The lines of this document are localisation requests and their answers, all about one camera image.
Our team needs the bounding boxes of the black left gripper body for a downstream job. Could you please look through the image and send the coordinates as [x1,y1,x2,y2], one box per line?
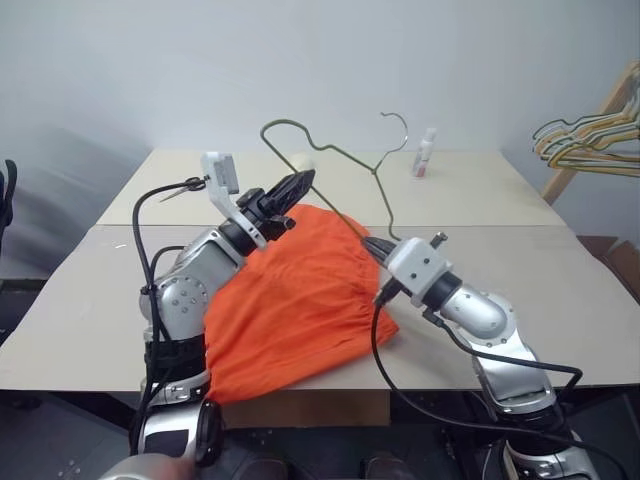
[237,188,296,241]

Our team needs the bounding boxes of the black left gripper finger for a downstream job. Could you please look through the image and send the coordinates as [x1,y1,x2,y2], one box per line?
[272,169,317,202]
[267,180,315,214]

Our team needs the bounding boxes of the olive green wire hanger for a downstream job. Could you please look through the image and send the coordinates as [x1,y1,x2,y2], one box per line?
[259,112,410,242]

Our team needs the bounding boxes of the orange shorts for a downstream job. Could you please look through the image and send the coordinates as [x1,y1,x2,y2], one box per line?
[203,203,400,406]

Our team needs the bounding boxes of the wooden hanger rack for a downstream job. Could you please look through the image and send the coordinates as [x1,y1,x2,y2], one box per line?
[539,58,640,206]

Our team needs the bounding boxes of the small white pink-label bottle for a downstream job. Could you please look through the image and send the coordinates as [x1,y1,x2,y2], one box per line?
[410,127,439,178]

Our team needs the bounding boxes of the dark brown shoe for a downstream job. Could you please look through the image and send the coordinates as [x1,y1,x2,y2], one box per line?
[359,452,412,480]

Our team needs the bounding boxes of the brown cardboard box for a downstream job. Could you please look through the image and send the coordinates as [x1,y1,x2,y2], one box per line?
[577,234,640,301]

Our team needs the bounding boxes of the black oval pad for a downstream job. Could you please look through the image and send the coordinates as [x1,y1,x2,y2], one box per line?
[194,399,225,467]

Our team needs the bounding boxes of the black chair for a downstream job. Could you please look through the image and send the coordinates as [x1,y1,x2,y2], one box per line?
[0,159,19,242]

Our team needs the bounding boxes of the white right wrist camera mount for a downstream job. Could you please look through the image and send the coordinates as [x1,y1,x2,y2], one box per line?
[387,237,454,307]

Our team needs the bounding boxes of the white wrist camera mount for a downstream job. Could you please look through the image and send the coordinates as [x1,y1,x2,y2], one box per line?
[200,151,269,251]
[387,237,454,307]

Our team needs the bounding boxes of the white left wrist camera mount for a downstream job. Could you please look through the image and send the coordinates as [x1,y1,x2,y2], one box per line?
[200,151,269,251]

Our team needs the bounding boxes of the dark green wire hanger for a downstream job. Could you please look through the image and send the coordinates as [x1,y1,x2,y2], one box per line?
[531,112,640,151]

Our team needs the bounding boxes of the bunch of wire hangers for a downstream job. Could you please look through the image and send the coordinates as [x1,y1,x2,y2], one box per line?
[535,119,640,177]

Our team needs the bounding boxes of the silver grey wire hanger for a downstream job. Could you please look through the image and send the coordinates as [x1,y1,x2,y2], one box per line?
[617,60,640,129]

